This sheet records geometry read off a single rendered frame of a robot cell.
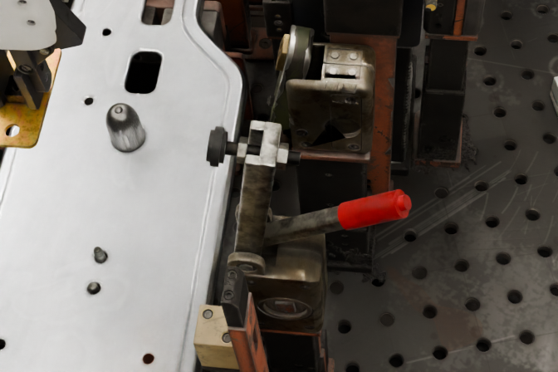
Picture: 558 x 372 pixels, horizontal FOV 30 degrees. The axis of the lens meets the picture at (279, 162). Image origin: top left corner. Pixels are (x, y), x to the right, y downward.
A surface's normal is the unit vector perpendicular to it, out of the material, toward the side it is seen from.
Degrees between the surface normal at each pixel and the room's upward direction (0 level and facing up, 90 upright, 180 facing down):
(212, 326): 0
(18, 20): 92
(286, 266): 0
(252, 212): 90
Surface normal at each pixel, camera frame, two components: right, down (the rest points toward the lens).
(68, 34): -0.11, 0.86
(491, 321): -0.07, -0.51
